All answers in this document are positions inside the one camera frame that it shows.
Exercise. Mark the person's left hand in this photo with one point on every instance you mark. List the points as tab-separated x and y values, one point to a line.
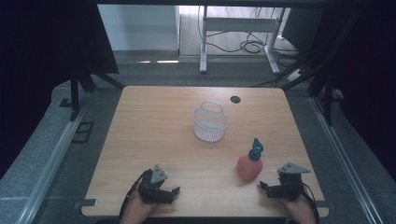
138	207

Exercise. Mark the person's right hand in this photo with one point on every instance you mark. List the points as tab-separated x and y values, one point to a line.
299	207

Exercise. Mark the aluminium floor rail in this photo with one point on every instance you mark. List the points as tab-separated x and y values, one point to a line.
345	161
49	169

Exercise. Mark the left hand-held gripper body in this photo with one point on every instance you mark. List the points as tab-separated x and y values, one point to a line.
152	185

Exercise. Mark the white power strip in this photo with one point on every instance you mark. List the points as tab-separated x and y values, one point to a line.
294	75

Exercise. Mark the pink bottle with blue pump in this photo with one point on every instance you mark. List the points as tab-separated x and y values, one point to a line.
249	166

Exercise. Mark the black curtain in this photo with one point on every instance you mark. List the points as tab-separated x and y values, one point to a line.
367	77
46	77

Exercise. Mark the white cabinet panel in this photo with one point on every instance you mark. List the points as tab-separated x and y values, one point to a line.
138	28

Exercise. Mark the white plastic basket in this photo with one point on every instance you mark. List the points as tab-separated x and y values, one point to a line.
210	126

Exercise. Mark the black metal stand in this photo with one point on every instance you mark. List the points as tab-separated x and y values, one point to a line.
74	93
327	96

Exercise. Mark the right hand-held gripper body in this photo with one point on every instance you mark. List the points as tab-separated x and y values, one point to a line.
291	183

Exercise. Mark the white desk frame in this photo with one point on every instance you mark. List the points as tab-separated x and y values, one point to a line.
236	25

